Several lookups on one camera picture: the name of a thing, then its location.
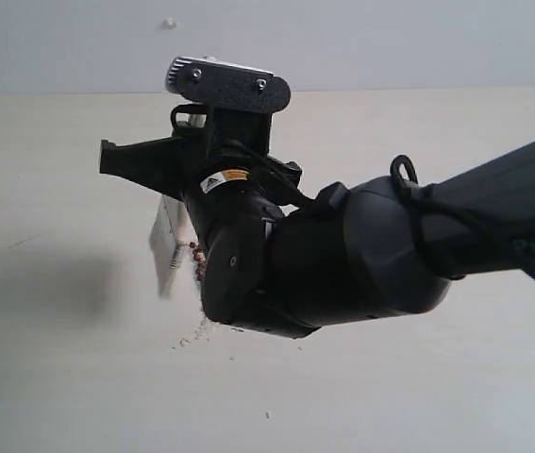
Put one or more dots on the pile of brown pellets and grit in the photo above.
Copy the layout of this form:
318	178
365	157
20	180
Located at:
205	327

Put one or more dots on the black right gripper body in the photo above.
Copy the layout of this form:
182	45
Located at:
234	193

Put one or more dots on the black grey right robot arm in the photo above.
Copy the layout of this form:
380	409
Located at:
281	263

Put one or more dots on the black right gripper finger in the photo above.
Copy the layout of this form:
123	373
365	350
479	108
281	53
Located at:
155	165

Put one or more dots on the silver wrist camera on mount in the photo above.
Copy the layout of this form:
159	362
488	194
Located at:
227	85

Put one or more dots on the small white wall blob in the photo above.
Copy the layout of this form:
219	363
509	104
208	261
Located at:
170	24

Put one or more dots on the white wooden paint brush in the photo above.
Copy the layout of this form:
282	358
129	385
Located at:
168	241

